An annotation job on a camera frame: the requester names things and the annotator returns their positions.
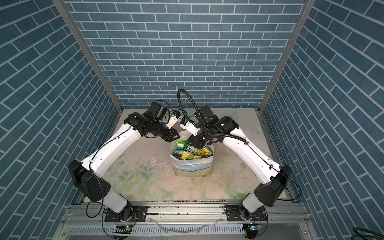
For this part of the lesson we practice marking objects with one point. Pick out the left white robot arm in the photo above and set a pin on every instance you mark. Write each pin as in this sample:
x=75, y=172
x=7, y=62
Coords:
x=88, y=174

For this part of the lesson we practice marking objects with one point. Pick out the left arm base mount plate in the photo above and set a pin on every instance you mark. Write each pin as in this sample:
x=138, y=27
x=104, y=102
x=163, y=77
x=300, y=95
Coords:
x=130, y=214

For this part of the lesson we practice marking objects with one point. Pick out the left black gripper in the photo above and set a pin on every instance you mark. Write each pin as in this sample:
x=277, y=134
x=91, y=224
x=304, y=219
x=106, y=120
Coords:
x=169, y=137

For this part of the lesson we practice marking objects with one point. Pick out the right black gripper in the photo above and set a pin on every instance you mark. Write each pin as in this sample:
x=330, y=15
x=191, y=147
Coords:
x=194, y=142

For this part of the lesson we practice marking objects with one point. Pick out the green Fox's Spring Tea candy bag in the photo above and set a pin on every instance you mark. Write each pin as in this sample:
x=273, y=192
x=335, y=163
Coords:
x=194, y=150

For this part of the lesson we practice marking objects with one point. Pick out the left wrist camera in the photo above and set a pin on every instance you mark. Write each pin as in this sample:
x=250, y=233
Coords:
x=173, y=119

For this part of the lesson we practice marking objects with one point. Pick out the floral table mat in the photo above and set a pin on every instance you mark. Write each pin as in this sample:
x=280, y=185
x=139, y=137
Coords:
x=144, y=173

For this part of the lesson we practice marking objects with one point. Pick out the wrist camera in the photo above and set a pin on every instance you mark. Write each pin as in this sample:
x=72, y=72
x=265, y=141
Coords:
x=173, y=119
x=189, y=126

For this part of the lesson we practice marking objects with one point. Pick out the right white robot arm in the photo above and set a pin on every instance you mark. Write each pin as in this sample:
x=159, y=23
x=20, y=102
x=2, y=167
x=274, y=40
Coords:
x=273, y=176

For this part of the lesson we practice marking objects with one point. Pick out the floral paper gift bag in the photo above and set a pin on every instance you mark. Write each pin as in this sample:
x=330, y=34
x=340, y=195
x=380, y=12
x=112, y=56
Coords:
x=192, y=168

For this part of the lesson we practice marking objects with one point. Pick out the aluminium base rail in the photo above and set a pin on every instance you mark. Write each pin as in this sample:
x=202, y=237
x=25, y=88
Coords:
x=204, y=220

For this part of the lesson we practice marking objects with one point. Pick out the green snack packet in bag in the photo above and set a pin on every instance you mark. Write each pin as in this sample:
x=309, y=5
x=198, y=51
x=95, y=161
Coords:
x=182, y=144

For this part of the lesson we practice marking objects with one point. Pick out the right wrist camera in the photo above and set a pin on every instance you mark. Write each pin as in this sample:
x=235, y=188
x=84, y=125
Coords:
x=189, y=126

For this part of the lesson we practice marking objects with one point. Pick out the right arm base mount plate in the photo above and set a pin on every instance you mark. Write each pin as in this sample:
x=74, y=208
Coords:
x=236, y=213

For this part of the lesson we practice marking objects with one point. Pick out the yellow-green snack packet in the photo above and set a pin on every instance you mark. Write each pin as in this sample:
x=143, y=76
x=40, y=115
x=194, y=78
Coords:
x=185, y=155

